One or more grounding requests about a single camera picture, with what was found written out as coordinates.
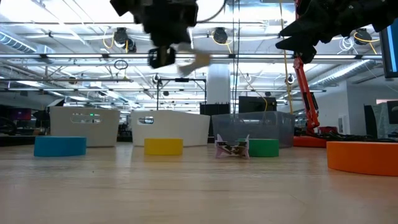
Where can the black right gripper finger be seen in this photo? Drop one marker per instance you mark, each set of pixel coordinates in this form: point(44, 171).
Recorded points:
point(304, 28)
point(304, 46)

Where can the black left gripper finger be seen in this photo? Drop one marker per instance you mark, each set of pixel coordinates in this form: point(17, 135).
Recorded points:
point(152, 57)

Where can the yellow tape roll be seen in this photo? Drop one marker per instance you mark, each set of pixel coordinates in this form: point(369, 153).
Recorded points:
point(163, 147)

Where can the green tape roll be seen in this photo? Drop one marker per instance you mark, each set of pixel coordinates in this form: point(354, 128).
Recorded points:
point(264, 147)

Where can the orange tape roll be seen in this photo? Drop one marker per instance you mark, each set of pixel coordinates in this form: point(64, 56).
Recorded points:
point(363, 158)

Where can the blue tape roll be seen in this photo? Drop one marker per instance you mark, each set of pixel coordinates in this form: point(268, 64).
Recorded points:
point(59, 146)

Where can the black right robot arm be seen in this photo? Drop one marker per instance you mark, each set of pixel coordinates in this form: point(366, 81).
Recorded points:
point(379, 12)

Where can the red desk lamp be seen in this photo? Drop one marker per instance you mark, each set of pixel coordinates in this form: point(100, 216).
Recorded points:
point(308, 96)

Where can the computer monitor with blue screen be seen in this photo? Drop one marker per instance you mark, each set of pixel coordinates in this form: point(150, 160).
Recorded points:
point(390, 53)

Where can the white plastic bin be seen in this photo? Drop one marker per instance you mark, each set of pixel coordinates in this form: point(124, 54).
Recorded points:
point(174, 129)

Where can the black background monitor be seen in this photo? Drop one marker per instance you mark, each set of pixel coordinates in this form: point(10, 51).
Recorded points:
point(256, 104)

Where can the black background box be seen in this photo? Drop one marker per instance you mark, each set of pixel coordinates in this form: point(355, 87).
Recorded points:
point(214, 109)

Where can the dark translucent plastic bin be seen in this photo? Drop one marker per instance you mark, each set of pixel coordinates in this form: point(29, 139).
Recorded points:
point(264, 127)

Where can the grey plastic bin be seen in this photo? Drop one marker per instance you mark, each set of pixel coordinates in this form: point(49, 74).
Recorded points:
point(62, 124)

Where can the dark cluttered background desk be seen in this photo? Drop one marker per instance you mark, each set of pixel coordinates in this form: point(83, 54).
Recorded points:
point(18, 124)

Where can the black metal stand frame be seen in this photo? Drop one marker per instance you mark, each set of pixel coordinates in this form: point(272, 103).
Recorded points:
point(182, 80)

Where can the black aluminium table frame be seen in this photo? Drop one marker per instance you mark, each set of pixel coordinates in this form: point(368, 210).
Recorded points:
point(357, 137)

